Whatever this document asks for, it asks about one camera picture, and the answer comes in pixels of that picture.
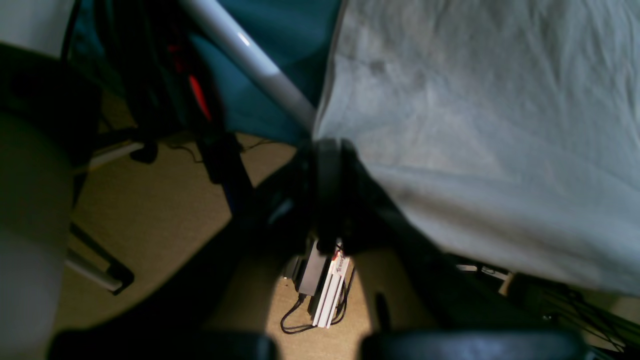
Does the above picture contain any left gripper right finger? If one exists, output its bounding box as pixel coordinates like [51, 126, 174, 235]
[320, 139, 591, 360]

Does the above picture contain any blue table cloth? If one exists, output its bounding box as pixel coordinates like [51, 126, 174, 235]
[70, 0, 341, 145]

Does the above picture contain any white marker pen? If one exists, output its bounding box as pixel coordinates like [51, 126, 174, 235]
[179, 0, 317, 132]

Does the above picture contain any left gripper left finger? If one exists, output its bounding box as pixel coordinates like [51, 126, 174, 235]
[48, 143, 315, 360]

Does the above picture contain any beige T-shirt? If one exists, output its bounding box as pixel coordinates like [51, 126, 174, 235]
[314, 0, 640, 296]

